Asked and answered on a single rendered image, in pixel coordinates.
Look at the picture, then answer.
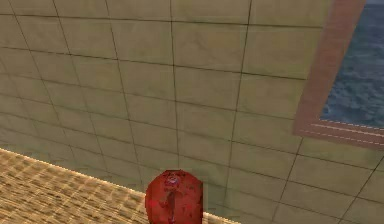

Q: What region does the red round object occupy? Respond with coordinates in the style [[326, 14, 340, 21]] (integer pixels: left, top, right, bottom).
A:
[[144, 168, 205, 224]]

